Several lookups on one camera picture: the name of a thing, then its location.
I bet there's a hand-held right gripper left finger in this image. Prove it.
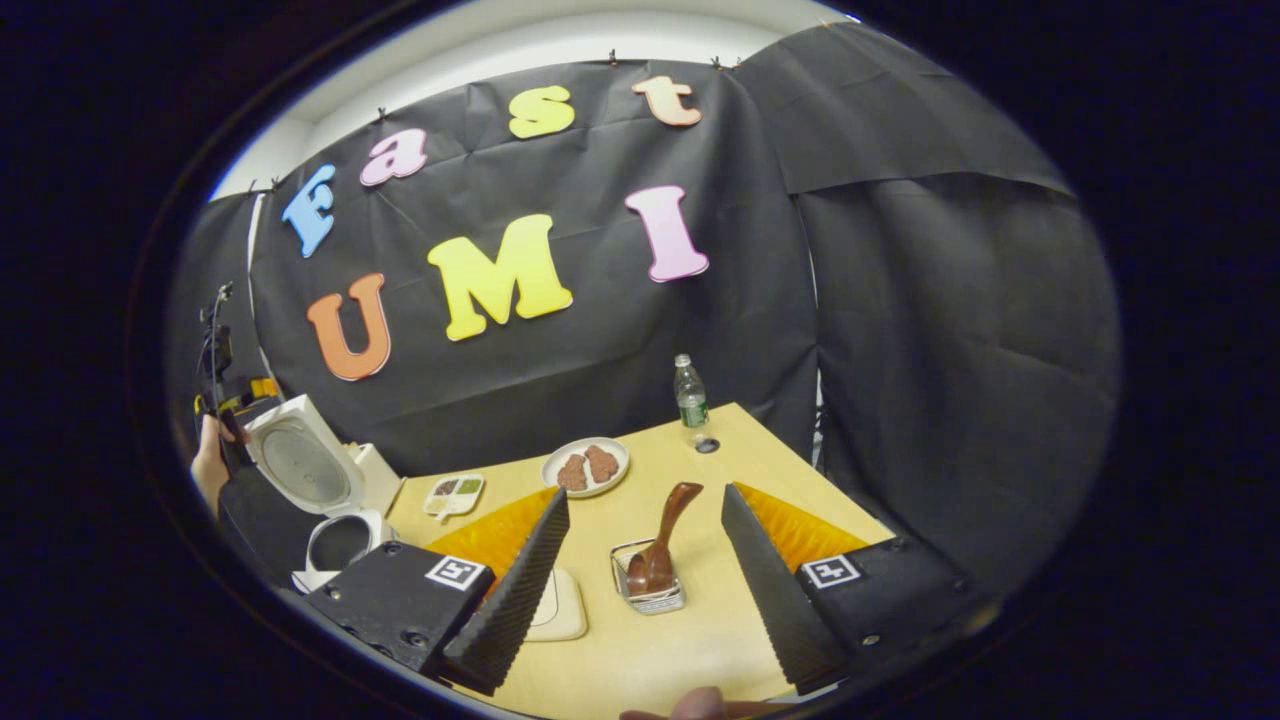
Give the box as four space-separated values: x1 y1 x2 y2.
300 487 571 696

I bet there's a white toaster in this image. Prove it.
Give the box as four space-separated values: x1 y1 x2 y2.
345 443 406 517

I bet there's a white rice cooker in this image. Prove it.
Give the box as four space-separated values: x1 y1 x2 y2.
243 394 399 593

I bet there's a clear plastic water bottle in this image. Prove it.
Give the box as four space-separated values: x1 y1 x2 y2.
673 353 710 429

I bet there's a brown wooden spoon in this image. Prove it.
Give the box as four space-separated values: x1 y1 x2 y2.
627 482 705 597

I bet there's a divided white seasoning dish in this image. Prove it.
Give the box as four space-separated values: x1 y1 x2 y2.
423 473 486 524

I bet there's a round white plate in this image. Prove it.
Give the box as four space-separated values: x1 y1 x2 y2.
541 437 631 499

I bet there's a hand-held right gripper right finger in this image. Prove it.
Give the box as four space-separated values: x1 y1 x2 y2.
720 482 1001 696

